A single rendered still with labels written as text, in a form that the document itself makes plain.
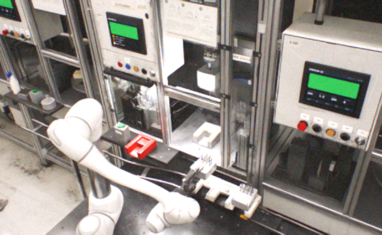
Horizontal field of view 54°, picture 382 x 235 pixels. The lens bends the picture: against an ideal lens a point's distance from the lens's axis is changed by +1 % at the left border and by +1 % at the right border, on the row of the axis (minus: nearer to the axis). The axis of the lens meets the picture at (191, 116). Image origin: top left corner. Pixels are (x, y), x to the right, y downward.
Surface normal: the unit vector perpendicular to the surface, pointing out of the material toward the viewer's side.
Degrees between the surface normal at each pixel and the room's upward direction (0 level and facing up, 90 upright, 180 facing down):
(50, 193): 0
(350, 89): 90
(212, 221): 0
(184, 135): 0
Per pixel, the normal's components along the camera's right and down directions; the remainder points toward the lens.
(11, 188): -0.04, -0.81
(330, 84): -0.54, 0.51
